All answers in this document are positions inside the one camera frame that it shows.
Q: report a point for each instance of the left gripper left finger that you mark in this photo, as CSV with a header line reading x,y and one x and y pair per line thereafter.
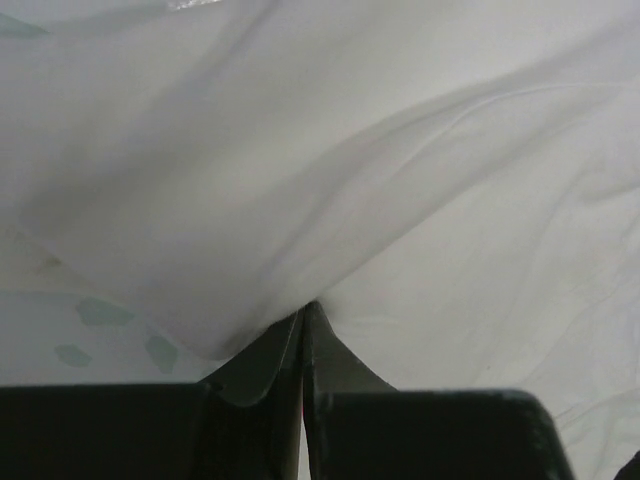
x,y
241,422

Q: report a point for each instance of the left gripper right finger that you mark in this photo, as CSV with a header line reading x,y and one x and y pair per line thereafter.
x,y
360,427

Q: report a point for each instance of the white t shirt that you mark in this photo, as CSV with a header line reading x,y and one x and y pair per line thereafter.
x,y
456,182

